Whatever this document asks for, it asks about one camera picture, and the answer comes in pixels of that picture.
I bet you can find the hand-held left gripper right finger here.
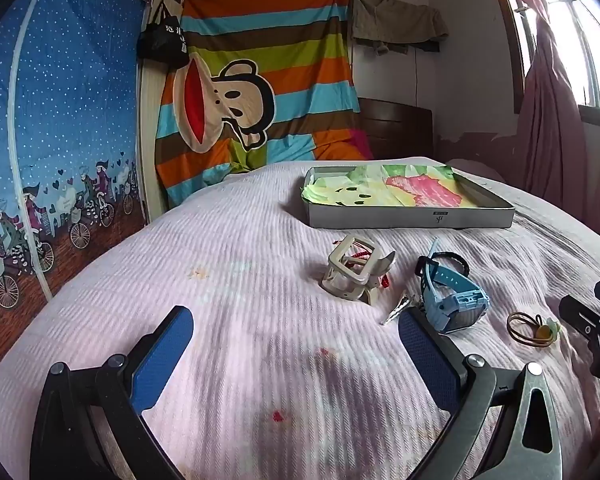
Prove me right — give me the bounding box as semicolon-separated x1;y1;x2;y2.
397;306;563;480

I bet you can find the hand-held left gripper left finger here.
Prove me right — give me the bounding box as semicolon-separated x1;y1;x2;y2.
30;305;196;480

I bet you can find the blue wristwatch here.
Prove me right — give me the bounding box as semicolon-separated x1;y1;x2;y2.
415;239;492;335

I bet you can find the brown beaded hair tie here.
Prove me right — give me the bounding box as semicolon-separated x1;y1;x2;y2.
507;311;562;347

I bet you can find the black hair tie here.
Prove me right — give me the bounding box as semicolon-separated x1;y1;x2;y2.
417;252;471;279

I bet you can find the red cord bracelet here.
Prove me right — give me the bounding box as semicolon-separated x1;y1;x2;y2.
341;245;394;294

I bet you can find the silver metal hair clip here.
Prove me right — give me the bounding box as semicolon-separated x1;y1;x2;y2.
381;294;412;326

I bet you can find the beige watch case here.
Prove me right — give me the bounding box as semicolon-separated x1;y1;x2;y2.
320;234;397;306

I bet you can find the colourful painted paper lining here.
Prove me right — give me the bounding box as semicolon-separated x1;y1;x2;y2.
302;163;487;209

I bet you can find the pink curtain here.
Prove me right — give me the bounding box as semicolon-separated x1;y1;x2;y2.
484;0;600;226

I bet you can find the light wooden wardrobe panel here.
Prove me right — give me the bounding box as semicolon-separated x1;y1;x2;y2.
137;57;170;222

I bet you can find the dark wooden headboard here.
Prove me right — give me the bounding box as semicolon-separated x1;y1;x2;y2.
357;97;435;164

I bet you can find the window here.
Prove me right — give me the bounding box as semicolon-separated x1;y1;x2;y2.
500;0;600;111

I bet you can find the black hanging bag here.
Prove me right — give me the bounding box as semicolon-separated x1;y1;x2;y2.
137;0;190;69

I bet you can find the khaki hanging garment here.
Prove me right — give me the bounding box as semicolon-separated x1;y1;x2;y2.
349;0;450;56

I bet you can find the striped monkey print blanket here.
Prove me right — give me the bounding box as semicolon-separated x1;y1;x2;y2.
154;0;377;209

